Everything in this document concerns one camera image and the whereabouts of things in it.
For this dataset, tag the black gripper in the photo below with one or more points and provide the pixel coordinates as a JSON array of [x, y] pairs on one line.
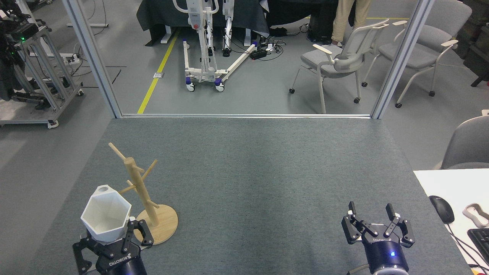
[[384, 252], [120, 263]]

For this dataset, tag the white hexagonal cup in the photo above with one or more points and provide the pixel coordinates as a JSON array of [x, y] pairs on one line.
[[107, 214]]

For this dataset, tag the wooden cup rack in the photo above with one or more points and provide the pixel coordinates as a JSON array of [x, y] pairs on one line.
[[164, 225]]

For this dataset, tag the black computer mouse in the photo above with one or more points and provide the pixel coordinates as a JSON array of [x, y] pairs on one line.
[[441, 209]]

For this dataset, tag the white desk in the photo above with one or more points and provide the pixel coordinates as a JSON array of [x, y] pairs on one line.
[[458, 187]]

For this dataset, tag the grey and white handheld device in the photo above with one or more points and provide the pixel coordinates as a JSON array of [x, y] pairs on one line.
[[468, 211]]

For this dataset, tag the black keyboard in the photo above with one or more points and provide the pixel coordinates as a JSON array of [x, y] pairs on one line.
[[481, 240]]

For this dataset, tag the grey chair back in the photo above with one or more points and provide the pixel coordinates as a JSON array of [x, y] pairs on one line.
[[470, 145]]

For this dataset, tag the grey mesh-back chair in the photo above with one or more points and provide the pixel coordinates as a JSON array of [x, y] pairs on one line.
[[324, 65]]

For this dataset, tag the silver floor socket plate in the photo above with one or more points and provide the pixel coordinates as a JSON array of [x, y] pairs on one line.
[[158, 75]]

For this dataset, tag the grey padded chair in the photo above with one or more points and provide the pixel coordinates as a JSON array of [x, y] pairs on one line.
[[428, 57]]

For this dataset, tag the white power strip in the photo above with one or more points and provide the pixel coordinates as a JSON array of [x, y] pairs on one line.
[[74, 58]]

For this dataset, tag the white stand on wheels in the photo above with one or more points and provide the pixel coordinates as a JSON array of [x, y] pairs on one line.
[[200, 72]]

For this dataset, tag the black equipment on trolley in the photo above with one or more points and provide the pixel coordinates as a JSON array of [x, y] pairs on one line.
[[7, 72]]

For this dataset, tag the black case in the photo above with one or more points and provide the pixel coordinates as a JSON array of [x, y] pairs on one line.
[[323, 26]]

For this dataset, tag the black power strip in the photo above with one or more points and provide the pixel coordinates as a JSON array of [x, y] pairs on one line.
[[258, 54]]

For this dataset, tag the black cloth covered table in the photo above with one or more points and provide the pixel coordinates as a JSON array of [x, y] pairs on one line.
[[160, 15]]

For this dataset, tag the aluminium frame trolley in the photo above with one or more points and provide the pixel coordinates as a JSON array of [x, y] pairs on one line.
[[26, 121]]

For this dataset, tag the silver table post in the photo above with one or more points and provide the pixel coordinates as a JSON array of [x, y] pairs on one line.
[[91, 57], [402, 57]]

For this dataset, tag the silver table edge rail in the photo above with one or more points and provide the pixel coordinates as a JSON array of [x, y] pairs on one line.
[[244, 115]]

